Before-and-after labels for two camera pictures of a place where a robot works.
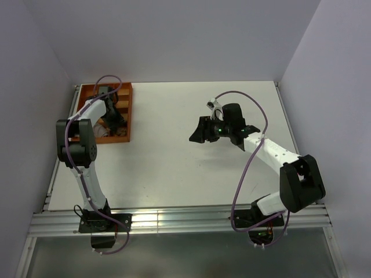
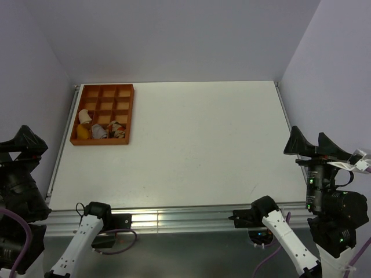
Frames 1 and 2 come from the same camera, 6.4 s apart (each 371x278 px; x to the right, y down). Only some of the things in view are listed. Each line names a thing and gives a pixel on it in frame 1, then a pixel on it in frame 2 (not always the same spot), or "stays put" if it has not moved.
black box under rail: [102, 241] stays put
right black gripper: [204, 131] -> [326, 151]
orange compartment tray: [124, 101] stays put
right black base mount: [246, 218] stays put
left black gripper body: [114, 119] -> [24, 165]
